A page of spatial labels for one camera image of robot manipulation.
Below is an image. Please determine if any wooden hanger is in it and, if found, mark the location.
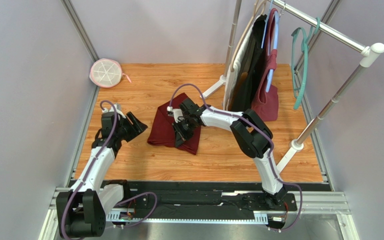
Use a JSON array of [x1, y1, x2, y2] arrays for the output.
[[229, 0, 267, 72]]

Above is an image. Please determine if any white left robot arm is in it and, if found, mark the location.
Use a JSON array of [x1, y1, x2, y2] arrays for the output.
[[56, 109, 148, 239]]

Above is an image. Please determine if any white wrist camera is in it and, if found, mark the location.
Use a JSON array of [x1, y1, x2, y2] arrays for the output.
[[166, 106, 184, 123], [111, 103, 126, 119]]

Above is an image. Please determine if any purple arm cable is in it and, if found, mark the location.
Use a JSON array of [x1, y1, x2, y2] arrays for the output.
[[166, 83, 303, 233], [60, 100, 159, 240]]

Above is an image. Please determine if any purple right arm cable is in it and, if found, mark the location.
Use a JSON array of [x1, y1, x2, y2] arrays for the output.
[[166, 83, 303, 233]]

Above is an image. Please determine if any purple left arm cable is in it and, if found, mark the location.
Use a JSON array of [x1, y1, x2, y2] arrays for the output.
[[60, 100, 159, 240]]

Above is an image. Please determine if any white hanging towel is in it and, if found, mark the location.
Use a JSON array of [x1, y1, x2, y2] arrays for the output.
[[222, 27, 255, 110]]

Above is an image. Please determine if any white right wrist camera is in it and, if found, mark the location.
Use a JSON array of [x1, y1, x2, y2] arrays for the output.
[[166, 106, 184, 123]]

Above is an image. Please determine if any black hanging garment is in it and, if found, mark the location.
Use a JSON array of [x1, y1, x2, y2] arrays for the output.
[[228, 14, 268, 112]]

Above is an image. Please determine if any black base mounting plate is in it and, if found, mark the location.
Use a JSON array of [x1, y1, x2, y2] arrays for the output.
[[103, 180, 300, 220]]

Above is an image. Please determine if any dark red hanging garment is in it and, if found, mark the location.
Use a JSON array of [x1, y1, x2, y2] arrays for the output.
[[250, 8, 281, 123]]

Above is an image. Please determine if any teal plastic hanger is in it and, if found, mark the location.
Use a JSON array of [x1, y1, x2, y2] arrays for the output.
[[291, 17, 321, 110]]

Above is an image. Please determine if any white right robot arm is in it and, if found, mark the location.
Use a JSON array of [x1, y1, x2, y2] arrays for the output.
[[166, 98, 284, 196]]

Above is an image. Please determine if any round pink mesh laundry bag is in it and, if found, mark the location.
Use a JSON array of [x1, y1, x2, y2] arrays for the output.
[[89, 58, 132, 89]]

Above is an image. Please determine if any dark red cloth napkin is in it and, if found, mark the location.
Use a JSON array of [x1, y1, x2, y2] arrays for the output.
[[147, 101, 201, 155]]

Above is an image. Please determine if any aluminium frame rail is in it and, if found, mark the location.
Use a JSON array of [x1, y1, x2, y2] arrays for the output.
[[38, 186, 359, 240]]

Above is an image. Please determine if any blue plastic hanger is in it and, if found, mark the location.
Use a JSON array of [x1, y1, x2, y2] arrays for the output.
[[261, 2, 280, 93]]

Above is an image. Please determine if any silver clothes rack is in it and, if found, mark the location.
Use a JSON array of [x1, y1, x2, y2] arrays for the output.
[[201, 0, 384, 173]]

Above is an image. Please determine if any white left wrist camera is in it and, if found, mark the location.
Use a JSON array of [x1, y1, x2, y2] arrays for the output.
[[111, 103, 126, 119]]

